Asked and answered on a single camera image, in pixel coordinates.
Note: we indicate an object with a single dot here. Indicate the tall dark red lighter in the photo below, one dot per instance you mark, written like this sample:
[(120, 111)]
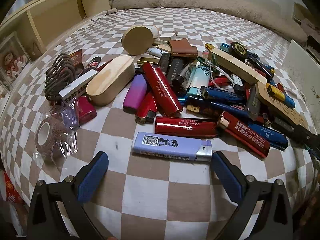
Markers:
[(163, 93)]

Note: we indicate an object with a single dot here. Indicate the purple gradient lighter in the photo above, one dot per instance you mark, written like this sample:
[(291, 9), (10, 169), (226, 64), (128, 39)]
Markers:
[(135, 94)]

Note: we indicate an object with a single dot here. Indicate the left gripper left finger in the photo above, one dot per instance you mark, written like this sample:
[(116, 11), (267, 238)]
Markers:
[(45, 220)]

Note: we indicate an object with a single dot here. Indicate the crimson rounded case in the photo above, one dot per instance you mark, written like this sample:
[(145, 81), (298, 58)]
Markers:
[(87, 111)]

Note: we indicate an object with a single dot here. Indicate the checkered bed sheet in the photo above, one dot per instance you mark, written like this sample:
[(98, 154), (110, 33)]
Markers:
[(140, 197)]

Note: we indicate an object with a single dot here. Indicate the lavender printed lighter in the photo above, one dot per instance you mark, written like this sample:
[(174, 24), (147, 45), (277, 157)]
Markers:
[(166, 146)]

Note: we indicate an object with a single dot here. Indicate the round black tin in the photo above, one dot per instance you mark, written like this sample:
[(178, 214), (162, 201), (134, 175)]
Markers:
[(238, 51)]

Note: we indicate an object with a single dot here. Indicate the oval wooden box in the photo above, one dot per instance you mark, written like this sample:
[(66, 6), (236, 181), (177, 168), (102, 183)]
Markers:
[(109, 82)]

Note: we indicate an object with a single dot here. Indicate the light teal lighter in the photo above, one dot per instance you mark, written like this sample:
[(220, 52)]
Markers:
[(200, 79)]

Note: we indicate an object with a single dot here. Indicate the small red lighter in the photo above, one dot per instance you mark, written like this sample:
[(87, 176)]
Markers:
[(147, 110)]

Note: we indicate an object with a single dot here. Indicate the beige fluffy blanket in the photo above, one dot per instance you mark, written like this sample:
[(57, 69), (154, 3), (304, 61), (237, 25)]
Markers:
[(288, 29)]

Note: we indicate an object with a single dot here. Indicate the wrapped brown tape roll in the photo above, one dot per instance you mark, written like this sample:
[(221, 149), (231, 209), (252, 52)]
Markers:
[(56, 135)]

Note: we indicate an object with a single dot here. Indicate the round wooden cylinder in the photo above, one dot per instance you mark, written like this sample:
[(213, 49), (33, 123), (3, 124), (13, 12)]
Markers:
[(138, 39)]

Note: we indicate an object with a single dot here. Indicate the wooden bedside shelf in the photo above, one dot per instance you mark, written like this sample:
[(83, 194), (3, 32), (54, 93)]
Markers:
[(41, 22)]

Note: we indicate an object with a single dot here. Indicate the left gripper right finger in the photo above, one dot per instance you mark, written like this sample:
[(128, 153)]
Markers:
[(275, 216)]

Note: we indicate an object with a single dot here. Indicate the brown leather sleeve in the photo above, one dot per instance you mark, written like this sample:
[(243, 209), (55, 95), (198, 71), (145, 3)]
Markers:
[(182, 48)]

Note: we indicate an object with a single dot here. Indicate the blue lighter script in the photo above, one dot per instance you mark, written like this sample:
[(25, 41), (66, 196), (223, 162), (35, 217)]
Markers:
[(277, 140)]

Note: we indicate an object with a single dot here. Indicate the silver harmonica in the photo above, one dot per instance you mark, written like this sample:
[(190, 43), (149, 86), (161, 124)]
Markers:
[(77, 87)]

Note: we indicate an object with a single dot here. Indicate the long plain wooden block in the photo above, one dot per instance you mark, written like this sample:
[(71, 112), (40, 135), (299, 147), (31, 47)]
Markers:
[(237, 67)]

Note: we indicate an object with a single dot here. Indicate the white shoe box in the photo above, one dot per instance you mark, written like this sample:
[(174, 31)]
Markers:
[(304, 72)]

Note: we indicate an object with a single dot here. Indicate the carved wooden plaque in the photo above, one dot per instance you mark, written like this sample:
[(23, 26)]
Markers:
[(291, 116)]

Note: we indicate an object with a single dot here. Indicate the red lighter gold script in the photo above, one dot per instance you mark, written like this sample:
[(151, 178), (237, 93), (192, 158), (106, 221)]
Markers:
[(186, 127)]

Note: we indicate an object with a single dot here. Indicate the red lighter white numbers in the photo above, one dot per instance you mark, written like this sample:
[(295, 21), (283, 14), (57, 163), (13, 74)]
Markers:
[(244, 134)]

